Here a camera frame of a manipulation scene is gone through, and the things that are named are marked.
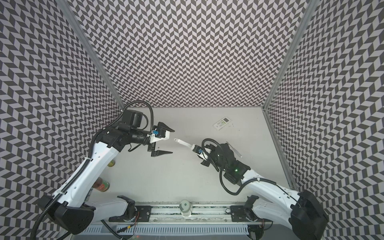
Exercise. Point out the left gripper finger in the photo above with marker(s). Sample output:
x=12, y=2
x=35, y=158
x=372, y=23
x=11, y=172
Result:
x=157, y=153
x=162, y=128

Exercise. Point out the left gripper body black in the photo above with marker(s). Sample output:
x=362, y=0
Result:
x=149, y=135

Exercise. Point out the white remote control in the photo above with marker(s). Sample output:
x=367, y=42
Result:
x=221, y=123
x=189, y=146

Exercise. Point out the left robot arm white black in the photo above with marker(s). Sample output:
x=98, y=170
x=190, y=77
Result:
x=67, y=206

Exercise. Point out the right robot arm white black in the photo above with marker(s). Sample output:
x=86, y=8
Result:
x=234, y=176

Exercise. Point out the clear thin strip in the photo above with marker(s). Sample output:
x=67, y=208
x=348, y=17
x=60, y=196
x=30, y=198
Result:
x=235, y=150

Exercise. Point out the red jar yellow lid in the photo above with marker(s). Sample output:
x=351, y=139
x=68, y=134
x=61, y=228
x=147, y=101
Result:
x=101, y=185

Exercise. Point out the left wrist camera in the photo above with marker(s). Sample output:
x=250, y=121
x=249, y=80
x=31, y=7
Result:
x=155, y=137

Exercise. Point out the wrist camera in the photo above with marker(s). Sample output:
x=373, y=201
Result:
x=199, y=152
x=155, y=137

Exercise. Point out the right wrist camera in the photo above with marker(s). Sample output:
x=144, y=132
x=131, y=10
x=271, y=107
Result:
x=199, y=152

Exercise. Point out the white green cylinder on rail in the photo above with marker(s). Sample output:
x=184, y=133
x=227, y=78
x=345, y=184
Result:
x=186, y=208

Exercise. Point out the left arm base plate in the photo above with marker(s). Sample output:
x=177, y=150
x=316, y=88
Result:
x=141, y=213

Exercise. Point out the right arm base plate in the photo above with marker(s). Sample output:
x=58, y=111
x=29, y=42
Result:
x=240, y=214

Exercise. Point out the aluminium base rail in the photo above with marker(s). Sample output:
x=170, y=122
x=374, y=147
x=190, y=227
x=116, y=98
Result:
x=206, y=213

